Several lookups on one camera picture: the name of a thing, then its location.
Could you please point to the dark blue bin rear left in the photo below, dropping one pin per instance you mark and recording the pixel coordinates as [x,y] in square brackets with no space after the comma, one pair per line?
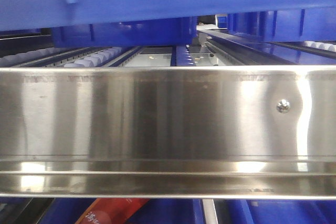
[156,32]

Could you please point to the dark blue bin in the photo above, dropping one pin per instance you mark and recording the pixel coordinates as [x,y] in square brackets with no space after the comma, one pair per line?
[156,32]
[315,24]

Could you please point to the blue bin lower shelf right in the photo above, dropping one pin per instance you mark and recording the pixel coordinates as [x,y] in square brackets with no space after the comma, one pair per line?
[275,211]

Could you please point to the blue bin shelf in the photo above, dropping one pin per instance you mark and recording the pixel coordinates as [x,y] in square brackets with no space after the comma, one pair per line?
[275,211]
[67,210]

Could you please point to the blue bin lower shelf left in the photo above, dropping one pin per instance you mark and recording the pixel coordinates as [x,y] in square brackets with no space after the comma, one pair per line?
[67,210]

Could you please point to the dark blue bin rear right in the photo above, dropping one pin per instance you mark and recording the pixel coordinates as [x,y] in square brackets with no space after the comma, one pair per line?
[315,24]

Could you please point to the white roller track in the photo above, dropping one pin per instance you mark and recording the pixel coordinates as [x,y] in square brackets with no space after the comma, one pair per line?
[96,59]

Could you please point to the red printed package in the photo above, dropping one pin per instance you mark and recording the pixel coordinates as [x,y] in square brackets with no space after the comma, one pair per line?
[112,210]

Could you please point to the stainless steel shelf rail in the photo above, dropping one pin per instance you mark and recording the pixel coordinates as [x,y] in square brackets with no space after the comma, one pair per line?
[180,132]

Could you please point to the silver screw on rail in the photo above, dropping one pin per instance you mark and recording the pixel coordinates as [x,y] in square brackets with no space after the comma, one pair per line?
[283,106]

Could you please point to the white divider post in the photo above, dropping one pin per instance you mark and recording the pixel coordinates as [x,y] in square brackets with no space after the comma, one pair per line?
[210,216]

